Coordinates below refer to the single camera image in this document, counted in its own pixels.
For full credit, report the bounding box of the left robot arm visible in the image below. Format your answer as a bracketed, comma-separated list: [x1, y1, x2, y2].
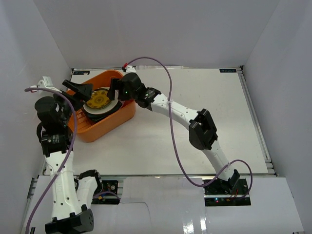
[32, 76, 103, 234]

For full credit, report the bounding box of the black floral square plate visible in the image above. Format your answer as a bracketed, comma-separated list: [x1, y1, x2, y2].
[85, 113, 106, 123]

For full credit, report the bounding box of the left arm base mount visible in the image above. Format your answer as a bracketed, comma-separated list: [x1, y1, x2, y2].
[97, 180, 118, 197]

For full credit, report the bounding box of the right blue table label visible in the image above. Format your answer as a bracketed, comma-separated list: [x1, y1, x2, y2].
[219, 68, 237, 73]

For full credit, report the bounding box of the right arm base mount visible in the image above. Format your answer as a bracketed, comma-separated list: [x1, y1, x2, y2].
[204, 179, 249, 196]

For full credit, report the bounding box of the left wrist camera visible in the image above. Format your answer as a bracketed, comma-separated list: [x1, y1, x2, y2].
[30, 76, 58, 93]

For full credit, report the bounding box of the teal square plate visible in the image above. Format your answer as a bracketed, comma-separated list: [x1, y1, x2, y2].
[84, 101, 123, 117]

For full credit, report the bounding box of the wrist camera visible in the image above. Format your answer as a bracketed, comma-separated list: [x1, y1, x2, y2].
[121, 63, 137, 74]
[30, 76, 58, 93]

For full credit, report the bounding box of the orange plastic bin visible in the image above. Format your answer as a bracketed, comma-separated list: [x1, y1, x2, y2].
[76, 70, 136, 142]

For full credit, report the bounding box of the left blue table label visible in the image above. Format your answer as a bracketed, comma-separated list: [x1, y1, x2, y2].
[73, 71, 90, 76]

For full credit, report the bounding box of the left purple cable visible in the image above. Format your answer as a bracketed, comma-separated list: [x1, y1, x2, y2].
[24, 87, 78, 234]

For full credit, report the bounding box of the blue table label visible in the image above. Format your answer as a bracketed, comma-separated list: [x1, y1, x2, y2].
[219, 68, 237, 73]
[73, 71, 90, 76]

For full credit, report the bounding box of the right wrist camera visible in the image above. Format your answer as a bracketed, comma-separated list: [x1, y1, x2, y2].
[121, 63, 137, 74]

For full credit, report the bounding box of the yellow patterned round plate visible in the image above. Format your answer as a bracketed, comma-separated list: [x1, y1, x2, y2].
[86, 88, 111, 109]

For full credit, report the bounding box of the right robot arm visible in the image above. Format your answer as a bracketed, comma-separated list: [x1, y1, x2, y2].
[107, 73, 240, 195]

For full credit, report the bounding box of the cream round plate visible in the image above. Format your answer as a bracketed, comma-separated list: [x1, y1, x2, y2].
[83, 87, 119, 115]

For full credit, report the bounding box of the white paper sheet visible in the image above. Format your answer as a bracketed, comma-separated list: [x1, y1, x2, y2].
[136, 65, 184, 70]

